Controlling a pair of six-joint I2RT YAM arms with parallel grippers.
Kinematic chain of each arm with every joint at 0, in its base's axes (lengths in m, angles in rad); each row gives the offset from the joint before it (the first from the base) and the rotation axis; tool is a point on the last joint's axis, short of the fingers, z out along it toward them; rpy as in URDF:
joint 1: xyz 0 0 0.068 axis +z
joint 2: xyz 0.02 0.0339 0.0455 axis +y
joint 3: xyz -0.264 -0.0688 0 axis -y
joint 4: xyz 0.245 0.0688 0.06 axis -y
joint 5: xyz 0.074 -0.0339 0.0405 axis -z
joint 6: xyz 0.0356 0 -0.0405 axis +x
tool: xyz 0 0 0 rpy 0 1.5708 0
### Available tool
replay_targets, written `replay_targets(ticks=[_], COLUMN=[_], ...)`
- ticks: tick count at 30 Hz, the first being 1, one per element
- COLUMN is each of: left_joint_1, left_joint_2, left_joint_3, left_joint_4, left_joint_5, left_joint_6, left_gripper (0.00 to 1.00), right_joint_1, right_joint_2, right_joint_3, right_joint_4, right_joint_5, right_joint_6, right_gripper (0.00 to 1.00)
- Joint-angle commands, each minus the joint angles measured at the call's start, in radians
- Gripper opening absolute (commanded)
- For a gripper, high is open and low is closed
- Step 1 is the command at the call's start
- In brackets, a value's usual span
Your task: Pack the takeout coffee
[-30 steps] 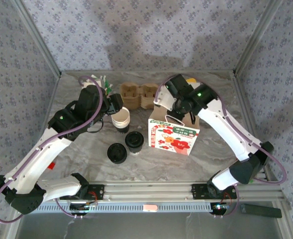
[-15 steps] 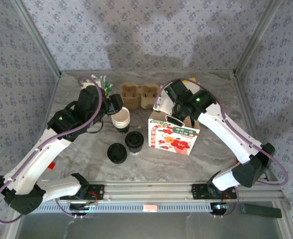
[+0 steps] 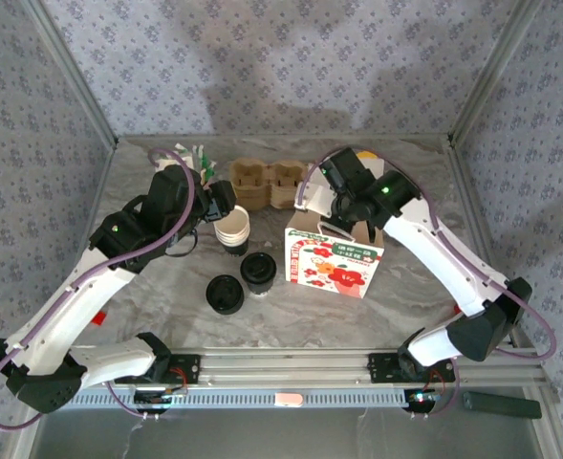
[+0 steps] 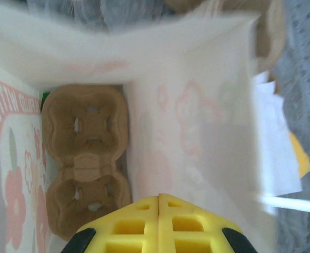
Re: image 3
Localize white floral paper bag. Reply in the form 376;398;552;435
283;208;386;300

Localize paper cup with black lid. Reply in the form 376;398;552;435
240;251;278;297

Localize stack of white paper cups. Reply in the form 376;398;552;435
212;205;252;257

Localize stack of pulp cup carriers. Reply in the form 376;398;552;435
227;158;309;211

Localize stack of black cup lids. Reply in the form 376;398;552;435
206;274;246;316

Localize small electronics board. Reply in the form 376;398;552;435
403;387;444;416
134;385;189;416

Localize flat black bar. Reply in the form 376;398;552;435
462;390;543;421

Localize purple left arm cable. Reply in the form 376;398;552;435
0;146;199;434

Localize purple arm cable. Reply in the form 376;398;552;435
293;145;559;422
0;146;199;434

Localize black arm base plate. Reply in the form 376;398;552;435
367;352;456;384
165;352;202;386

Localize aluminium frame post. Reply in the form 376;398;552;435
22;0;119;147
447;0;548;144

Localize aluminium mounting rail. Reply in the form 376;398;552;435
73;346;548;389

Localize grey slotted cable duct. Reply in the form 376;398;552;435
73;385;447;410

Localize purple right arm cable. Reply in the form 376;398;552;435
293;145;559;422

